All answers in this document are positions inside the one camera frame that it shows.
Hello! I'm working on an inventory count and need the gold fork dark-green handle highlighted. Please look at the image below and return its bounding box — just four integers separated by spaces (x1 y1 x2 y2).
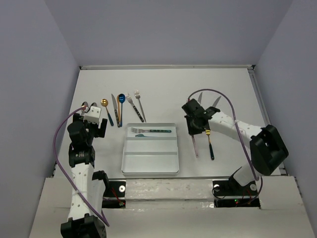
206 130 214 160

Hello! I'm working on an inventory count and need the knife with pink handle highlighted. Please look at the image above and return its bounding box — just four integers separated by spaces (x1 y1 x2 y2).
198 92 203 104

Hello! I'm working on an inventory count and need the fork with pink handle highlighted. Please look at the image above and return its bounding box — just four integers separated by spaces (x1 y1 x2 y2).
191 135 199 158

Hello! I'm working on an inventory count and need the knife with teal marbled handle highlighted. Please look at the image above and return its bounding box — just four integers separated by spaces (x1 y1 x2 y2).
212 96 221 108

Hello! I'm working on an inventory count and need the fork with teal marbled handle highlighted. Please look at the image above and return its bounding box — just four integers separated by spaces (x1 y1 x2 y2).
130 127 172 133

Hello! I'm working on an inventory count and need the spoon with teal marbled handle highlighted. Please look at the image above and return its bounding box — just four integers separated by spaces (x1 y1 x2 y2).
81 101 90 115

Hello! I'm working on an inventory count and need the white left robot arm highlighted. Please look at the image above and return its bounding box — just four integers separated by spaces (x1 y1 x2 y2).
60 114 109 238

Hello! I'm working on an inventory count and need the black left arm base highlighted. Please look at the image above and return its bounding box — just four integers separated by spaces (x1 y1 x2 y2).
92 171 126 209

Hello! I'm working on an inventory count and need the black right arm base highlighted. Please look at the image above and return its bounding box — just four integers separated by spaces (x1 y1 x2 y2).
211 180 260 208

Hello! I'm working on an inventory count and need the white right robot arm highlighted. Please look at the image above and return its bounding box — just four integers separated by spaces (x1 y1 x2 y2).
182 99 289 194

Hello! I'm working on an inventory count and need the orange plastic knife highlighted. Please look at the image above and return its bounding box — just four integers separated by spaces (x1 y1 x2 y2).
117 95 121 125

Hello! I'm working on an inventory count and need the blue metallic spoon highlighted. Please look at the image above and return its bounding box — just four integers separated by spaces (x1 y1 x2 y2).
118 94 125 127

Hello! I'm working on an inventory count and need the all-silver fork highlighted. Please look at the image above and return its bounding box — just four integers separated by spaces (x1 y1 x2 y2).
135 90 147 122

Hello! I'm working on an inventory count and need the white three-compartment tray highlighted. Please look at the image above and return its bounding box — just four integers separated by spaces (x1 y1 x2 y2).
121 123 179 176

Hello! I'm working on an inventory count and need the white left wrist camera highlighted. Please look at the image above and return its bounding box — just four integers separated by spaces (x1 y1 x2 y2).
84 106 101 125

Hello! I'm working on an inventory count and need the gold spoon dark-green handle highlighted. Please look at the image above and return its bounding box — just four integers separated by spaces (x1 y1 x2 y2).
101 99 114 126

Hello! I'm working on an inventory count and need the knife with marbled dark handle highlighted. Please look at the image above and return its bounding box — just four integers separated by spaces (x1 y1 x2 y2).
111 94 120 127

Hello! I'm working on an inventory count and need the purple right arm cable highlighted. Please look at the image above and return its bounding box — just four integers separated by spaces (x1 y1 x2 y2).
187 88 263 206

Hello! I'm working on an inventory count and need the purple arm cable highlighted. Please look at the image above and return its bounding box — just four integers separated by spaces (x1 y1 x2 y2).
54 105 110 228
187 88 263 206

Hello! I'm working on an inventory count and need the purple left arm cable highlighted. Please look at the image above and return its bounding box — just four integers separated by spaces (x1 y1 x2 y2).
54 105 110 228

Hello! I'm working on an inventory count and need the fork with dark marbled handle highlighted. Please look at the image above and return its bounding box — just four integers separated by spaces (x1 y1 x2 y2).
125 93 145 122

